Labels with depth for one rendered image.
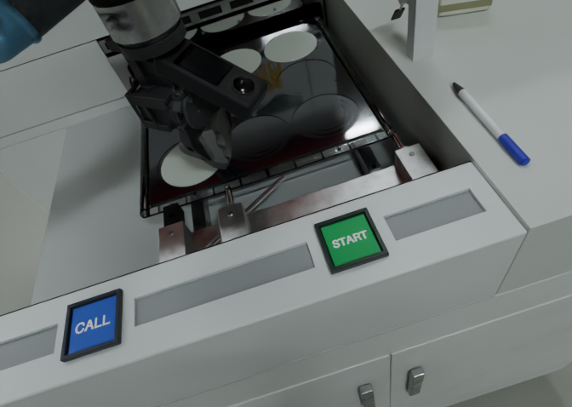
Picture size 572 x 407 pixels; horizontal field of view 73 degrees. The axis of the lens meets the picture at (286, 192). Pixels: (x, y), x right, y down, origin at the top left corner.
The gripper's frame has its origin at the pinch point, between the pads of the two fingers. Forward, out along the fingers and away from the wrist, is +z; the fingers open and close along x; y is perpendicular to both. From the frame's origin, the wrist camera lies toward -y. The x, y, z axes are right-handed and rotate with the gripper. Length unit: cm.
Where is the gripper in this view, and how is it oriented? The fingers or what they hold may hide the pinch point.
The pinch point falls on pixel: (227, 162)
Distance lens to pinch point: 55.5
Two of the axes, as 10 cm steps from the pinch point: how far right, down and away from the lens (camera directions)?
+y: -9.0, -1.9, 3.9
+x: -3.8, 7.7, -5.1
